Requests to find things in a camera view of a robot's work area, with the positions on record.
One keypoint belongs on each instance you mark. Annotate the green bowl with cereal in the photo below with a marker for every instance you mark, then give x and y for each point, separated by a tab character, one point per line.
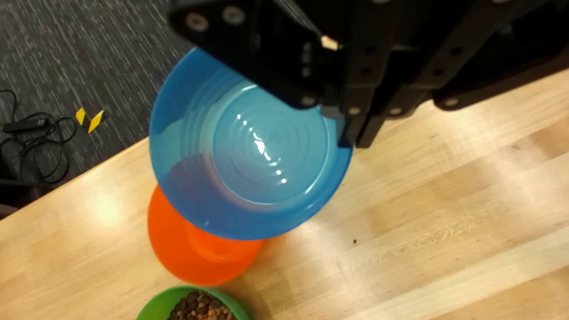
193	303

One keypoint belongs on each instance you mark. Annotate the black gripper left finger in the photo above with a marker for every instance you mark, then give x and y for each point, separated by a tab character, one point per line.
259	40

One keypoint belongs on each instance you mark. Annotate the blue plastic bowl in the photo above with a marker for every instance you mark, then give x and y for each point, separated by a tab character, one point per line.
234	159

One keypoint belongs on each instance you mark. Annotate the orange plastic bowl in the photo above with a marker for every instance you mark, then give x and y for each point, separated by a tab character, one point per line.
195	255

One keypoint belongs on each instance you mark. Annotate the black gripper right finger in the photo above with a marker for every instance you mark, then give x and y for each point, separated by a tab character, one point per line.
399	53

